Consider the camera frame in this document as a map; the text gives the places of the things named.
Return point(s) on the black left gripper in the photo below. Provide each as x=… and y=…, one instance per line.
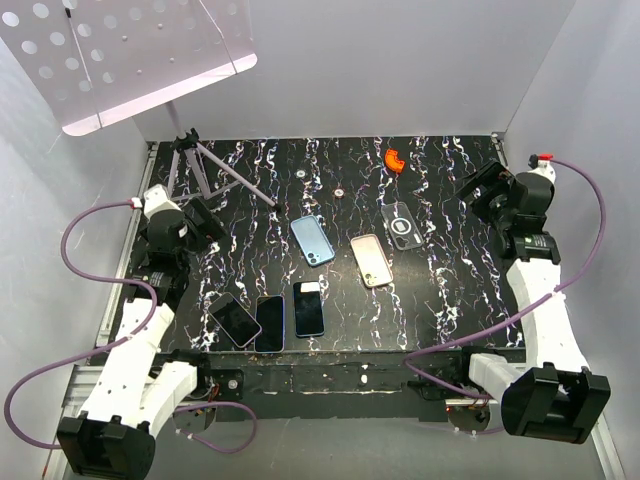
x=206, y=231

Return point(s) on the orange curved plastic part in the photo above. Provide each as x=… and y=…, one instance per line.
x=393, y=162

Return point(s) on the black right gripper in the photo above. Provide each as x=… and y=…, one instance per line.
x=494, y=177

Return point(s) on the blue phone case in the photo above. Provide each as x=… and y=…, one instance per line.
x=312, y=240

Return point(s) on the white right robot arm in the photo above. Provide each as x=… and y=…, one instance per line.
x=556, y=397

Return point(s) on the pink phone case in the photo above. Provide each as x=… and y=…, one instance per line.
x=371, y=260

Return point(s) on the perforated music stand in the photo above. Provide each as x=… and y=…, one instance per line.
x=97, y=63

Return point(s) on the clear magnetic phone case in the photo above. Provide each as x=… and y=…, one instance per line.
x=401, y=226

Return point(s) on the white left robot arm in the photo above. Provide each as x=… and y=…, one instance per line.
x=114, y=434

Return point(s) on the lilac phone tilted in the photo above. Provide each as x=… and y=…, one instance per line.
x=237, y=323

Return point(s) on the purple edged black phone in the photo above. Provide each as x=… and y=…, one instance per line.
x=270, y=315

